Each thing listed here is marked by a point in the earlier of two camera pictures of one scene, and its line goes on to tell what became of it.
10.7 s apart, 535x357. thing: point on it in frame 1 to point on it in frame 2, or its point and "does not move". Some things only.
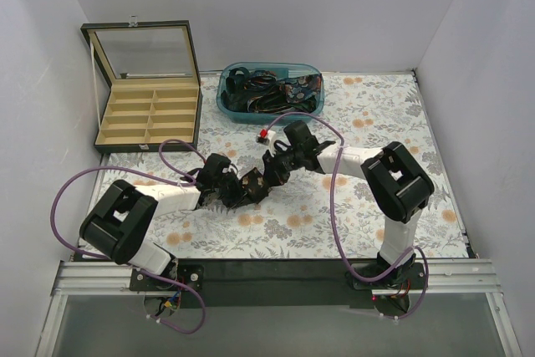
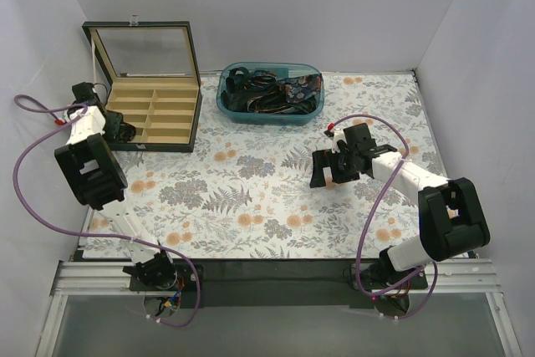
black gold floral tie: (255, 185) to (127, 132)
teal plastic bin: (257, 93) does not move
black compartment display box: (155, 102) does not move
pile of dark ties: (263, 92) does not move
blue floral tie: (298, 89) does not move
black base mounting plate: (263, 283) does not move
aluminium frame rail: (109, 277) does not move
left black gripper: (230, 190) to (124, 133)
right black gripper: (275, 165) to (334, 165)
